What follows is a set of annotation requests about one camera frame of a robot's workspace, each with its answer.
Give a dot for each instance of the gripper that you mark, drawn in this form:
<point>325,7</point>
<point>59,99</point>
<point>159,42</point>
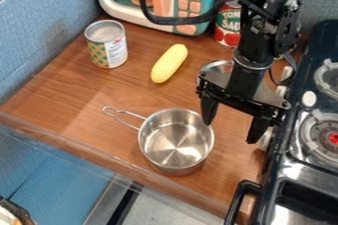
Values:
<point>240,92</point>

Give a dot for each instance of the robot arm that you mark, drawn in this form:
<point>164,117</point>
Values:
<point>259,12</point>

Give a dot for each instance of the silver lid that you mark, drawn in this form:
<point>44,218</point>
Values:
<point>218,70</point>

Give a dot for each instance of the silver pot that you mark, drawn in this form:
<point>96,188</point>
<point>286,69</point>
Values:
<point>175,140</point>

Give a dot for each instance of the toy stove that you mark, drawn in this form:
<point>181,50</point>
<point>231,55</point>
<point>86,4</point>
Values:
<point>299,130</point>

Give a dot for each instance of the yellow toy corn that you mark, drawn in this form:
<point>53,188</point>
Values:
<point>169,63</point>

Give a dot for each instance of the red tomato sauce can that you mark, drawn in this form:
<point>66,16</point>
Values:
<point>228,23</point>

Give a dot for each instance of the toy microwave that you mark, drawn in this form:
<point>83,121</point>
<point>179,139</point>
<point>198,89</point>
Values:
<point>163,0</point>

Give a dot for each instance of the green checkered can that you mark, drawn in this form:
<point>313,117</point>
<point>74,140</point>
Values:
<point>107,43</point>

